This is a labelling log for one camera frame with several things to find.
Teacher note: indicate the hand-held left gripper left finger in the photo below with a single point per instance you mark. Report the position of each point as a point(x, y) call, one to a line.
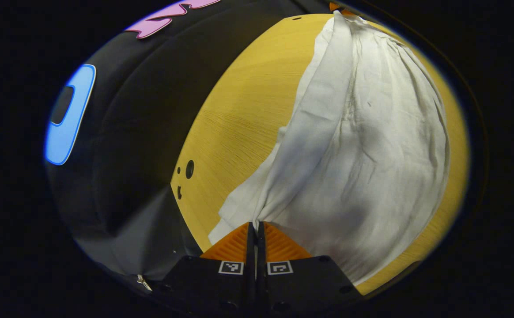
point(221, 287)

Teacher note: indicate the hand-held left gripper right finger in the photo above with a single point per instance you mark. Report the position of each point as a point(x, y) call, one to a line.
point(301, 287)

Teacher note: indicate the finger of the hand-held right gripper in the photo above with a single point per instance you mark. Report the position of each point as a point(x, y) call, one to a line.
point(338, 7)

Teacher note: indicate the white jeans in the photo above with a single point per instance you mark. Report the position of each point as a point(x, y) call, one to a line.
point(363, 154)

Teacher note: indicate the metal cloth clip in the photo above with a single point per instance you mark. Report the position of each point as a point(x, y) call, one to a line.
point(144, 282)

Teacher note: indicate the black backdrop cloth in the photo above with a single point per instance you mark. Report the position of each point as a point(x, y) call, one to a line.
point(142, 132)

